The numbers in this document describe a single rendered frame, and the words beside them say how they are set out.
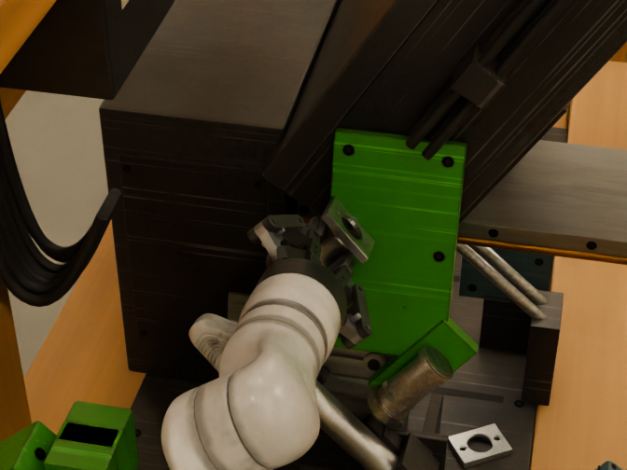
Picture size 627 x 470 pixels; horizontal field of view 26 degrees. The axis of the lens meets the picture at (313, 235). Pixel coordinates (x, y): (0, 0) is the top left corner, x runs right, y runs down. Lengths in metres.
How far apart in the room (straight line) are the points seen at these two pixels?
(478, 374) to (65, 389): 0.45
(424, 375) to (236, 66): 0.36
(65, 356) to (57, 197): 1.79
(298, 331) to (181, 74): 0.43
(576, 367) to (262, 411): 0.70
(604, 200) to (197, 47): 0.43
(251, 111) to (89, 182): 2.11
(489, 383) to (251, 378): 0.64
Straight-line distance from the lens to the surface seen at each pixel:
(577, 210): 1.35
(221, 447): 0.88
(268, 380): 0.88
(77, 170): 3.41
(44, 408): 1.50
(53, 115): 3.64
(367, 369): 1.28
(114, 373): 1.53
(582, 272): 1.65
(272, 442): 0.87
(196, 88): 1.31
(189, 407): 0.90
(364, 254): 1.17
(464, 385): 1.48
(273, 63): 1.34
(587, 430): 1.45
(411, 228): 1.20
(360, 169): 1.19
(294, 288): 1.02
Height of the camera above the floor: 1.92
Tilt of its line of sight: 38 degrees down
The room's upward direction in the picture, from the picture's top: straight up
